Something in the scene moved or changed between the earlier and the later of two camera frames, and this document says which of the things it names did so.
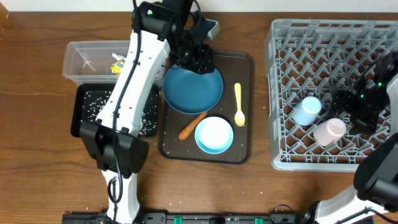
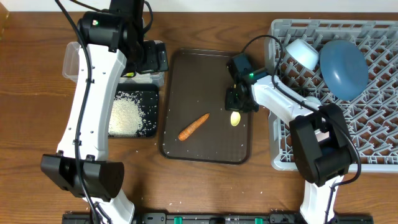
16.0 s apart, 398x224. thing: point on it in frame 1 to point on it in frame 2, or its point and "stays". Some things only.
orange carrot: [191, 124] stays
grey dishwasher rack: [307, 62] stays
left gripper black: [201, 62] to [154, 58]
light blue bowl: [214, 134] to [303, 53]
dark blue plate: [192, 93] to [344, 69]
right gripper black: [363, 118] to [236, 100]
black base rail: [193, 218] stays
